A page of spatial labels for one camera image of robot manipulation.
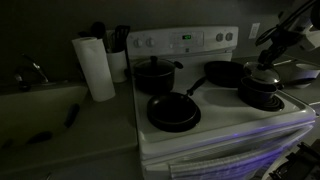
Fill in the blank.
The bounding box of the white bowl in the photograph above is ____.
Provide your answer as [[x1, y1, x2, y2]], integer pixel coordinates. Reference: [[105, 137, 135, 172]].
[[294, 63, 320, 89]]

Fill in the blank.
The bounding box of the metal faucet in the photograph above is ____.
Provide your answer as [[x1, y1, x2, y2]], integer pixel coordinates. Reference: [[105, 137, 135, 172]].
[[13, 53, 50, 92]]

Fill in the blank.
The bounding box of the large black pot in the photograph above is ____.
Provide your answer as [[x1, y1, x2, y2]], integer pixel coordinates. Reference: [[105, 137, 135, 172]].
[[133, 59, 184, 94]]

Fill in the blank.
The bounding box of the small black saucepan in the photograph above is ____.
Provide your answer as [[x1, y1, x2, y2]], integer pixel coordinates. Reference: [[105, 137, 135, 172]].
[[237, 76, 317, 108]]

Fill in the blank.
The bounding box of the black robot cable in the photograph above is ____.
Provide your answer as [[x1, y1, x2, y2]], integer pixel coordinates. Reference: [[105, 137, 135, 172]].
[[254, 0, 318, 47]]

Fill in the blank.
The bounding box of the glass lid with black knob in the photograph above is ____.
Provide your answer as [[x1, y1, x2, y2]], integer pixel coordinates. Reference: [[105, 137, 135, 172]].
[[133, 55, 176, 77]]

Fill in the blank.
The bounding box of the small glass lid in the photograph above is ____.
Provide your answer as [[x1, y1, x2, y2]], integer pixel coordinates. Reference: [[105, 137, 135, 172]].
[[243, 61, 282, 86]]

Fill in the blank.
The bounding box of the black equipment frame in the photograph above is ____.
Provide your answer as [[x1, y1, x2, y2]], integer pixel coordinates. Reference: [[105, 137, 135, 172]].
[[268, 141, 320, 180]]

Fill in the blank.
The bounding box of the white paper towel roll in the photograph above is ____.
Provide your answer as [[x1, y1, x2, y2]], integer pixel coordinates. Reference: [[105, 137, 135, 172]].
[[71, 36, 117, 103]]

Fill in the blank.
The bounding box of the black long-handled frying pan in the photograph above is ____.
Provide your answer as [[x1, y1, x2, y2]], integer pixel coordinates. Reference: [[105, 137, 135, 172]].
[[185, 60, 249, 97]]

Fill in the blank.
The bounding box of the black slotted spatula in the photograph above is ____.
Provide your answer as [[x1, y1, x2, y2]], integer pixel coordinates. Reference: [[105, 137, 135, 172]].
[[113, 25, 132, 54]]

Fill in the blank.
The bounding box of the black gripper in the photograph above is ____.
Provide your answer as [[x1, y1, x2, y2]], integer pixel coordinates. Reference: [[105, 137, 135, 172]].
[[257, 44, 288, 72]]

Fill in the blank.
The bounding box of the white sink basin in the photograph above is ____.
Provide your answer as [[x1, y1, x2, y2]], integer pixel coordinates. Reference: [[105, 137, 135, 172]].
[[0, 83, 89, 151]]

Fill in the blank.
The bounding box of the black cooking spoon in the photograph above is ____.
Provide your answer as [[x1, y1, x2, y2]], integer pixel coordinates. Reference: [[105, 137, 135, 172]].
[[90, 21, 110, 53]]

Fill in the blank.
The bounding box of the white electric stove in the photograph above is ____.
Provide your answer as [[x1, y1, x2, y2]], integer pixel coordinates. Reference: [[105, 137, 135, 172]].
[[125, 26, 317, 180]]

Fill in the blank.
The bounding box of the white utensil holder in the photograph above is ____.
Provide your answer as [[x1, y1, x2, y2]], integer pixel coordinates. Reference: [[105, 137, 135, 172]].
[[106, 49, 129, 84]]

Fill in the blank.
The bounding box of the white wall outlet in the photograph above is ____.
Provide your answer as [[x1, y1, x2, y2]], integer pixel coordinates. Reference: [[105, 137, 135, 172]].
[[248, 22, 261, 40]]

